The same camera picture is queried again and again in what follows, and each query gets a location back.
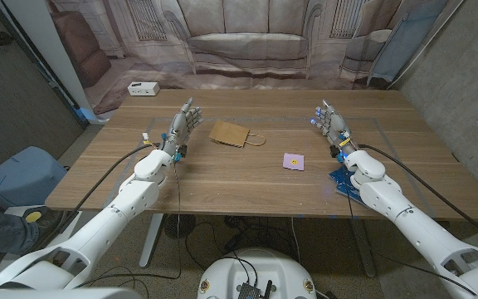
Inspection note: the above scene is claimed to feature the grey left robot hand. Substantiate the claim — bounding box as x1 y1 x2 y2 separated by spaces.
162 97 204 162

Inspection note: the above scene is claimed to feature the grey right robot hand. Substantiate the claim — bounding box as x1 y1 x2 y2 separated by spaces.
310 98 354 159

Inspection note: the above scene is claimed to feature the purple paper note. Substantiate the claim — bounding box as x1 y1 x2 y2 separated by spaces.
282 152 305 172

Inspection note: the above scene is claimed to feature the brown paper bag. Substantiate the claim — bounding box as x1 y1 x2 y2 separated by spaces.
208 120 267 149

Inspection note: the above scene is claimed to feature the white power strip box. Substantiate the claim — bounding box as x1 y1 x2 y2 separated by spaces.
127 81 160 97

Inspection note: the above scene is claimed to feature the blue circuit board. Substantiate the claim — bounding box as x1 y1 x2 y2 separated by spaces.
328 165 367 208

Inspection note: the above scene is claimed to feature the black round fan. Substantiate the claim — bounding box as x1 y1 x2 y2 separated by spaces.
163 213 197 240

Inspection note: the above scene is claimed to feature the printed sofa backdrop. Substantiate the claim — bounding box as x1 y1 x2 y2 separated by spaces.
46 0 466 115

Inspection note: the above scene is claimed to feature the white table leg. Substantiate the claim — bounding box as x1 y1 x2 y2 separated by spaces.
139 213 165 268

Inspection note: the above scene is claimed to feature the grey table leg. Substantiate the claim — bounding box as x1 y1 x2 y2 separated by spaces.
349 218 377 278

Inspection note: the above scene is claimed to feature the blue chair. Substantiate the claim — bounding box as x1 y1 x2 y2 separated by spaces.
0 145 68 208

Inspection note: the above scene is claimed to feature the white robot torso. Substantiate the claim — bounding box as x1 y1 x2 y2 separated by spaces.
197 248 318 299

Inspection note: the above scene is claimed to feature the thin black hanging wire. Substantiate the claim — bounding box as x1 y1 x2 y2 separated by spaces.
173 159 183 279

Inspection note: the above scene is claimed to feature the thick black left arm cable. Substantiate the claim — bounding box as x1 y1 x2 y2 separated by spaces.
35 143 157 250

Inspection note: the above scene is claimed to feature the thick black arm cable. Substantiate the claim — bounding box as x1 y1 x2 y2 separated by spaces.
35 143 157 250
357 144 478 250

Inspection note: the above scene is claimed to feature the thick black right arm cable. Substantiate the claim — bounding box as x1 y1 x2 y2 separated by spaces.
357 144 478 250

